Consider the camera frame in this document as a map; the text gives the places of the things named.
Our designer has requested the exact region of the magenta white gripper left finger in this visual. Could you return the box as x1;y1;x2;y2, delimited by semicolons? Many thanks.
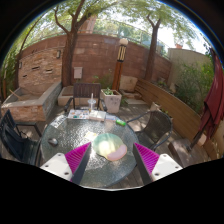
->
41;143;91;185

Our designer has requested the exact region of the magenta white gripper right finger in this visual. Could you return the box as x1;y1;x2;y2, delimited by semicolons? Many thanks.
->
133;143;182;185

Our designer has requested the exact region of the grey computer mouse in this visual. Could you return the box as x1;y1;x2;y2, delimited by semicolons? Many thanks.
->
48;138;58;147

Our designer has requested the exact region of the yellow sticky note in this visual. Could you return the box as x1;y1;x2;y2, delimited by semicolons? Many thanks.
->
85;131;97;141

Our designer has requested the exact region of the round glass patio table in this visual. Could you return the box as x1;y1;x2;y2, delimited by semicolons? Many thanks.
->
41;118;138;188

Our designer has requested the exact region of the remote control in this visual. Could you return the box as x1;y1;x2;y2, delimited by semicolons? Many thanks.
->
50;115;66;128

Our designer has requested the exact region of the paint palette tray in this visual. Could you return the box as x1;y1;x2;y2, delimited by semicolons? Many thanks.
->
68;109;89;119

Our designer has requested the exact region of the green small bottle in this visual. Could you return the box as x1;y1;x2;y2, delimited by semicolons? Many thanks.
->
116;119;126;126

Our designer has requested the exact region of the dark chair left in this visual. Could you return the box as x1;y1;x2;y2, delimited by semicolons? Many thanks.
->
0;110;42;166

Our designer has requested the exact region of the white book stack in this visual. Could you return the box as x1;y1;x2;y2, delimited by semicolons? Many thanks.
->
89;110;106;121

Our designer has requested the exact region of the white candle in glass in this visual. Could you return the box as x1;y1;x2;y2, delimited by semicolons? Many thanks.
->
88;93;96;112

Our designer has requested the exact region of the stone raised planter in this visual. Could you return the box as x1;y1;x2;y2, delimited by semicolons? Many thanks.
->
1;82;62;121

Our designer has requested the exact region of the brown slatted chair behind table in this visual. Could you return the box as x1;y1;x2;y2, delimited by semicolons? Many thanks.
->
64;83;107;111

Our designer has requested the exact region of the white square planter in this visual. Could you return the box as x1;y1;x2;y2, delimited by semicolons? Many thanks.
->
101;89;122;113

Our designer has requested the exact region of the folded red patio umbrella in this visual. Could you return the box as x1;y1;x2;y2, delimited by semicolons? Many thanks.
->
189;49;224;149

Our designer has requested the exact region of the right tree trunk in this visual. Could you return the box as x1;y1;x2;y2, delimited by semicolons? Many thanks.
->
145;13;161;81

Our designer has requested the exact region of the tree trunk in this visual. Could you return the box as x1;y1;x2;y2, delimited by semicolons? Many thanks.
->
54;0;86;87
145;13;161;81

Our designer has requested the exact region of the left tree trunk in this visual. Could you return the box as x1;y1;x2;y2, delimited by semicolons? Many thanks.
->
54;0;86;87

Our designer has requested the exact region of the grey wall box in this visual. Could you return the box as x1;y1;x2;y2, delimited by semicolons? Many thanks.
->
74;67;83;79

